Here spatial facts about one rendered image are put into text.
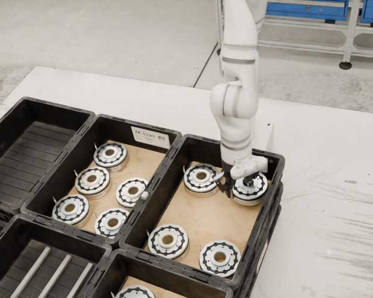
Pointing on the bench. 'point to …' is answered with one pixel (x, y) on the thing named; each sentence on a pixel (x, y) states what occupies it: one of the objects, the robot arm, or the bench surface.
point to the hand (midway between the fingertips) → (238, 189)
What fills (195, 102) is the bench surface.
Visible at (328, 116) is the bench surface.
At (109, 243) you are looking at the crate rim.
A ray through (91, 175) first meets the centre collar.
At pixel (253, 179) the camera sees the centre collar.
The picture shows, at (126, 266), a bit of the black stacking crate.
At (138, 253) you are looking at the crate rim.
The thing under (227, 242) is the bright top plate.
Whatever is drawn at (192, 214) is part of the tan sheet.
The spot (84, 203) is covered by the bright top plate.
